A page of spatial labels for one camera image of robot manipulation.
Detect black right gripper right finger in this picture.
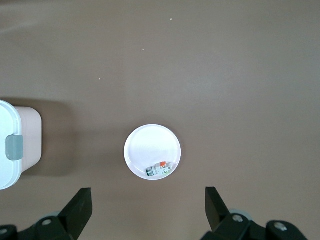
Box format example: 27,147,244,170
203,186,267,240

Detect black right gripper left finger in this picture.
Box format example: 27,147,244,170
18,187,94,240

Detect white lidded storage box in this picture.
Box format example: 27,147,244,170
0,99,43,191

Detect round pink plate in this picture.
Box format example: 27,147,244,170
123,124,182,181

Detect white switch with green button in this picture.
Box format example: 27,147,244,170
145,161,173,178

